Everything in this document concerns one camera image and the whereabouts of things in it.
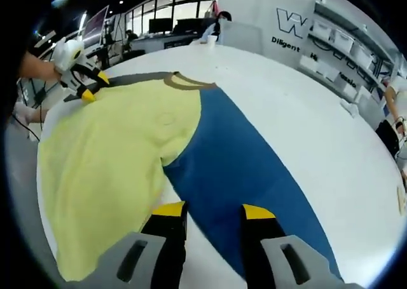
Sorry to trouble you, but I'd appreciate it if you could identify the blue template mat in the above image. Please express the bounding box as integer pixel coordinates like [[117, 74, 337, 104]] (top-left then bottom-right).
[[160, 85, 346, 289]]

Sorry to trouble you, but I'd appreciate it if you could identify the black computer monitor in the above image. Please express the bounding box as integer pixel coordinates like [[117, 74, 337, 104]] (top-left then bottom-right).
[[148, 17, 174, 35], [176, 18, 205, 35]]

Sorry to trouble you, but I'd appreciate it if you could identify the beige wooden board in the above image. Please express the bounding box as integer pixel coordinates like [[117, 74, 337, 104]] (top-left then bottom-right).
[[396, 185, 407, 215]]

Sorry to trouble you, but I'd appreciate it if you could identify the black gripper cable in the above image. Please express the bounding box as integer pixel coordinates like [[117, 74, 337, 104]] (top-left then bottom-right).
[[11, 77, 47, 142]]

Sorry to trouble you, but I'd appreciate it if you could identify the grey counter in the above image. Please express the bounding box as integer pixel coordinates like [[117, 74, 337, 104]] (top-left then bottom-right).
[[129, 31, 206, 52]]

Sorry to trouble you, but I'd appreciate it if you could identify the row of white storage boxes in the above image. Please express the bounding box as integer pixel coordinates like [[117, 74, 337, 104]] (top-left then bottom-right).
[[301, 18, 376, 96]]

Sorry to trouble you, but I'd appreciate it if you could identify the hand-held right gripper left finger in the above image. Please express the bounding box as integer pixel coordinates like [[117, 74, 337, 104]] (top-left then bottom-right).
[[97, 201, 189, 289]]

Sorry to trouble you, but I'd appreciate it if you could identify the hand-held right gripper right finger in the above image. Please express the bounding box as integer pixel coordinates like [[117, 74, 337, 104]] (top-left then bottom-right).
[[241, 203, 346, 289]]

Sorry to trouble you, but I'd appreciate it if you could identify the black office chair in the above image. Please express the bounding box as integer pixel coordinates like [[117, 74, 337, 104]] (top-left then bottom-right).
[[121, 49, 148, 63]]

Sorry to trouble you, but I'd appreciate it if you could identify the person's left hand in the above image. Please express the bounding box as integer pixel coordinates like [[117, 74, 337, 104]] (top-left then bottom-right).
[[39, 60, 64, 83]]

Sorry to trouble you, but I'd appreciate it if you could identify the large display screen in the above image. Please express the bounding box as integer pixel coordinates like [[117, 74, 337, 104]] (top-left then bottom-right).
[[83, 5, 110, 45]]

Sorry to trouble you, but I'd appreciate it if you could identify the white crumpled tissue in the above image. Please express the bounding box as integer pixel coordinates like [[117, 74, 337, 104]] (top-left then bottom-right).
[[339, 98, 361, 119]]

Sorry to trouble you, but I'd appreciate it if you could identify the grey metal shelf rack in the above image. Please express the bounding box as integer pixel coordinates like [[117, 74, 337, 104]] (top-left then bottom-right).
[[298, 0, 402, 101]]

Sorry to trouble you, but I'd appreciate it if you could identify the yellow and grey garment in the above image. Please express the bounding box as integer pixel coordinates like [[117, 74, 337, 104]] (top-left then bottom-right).
[[36, 71, 219, 283]]

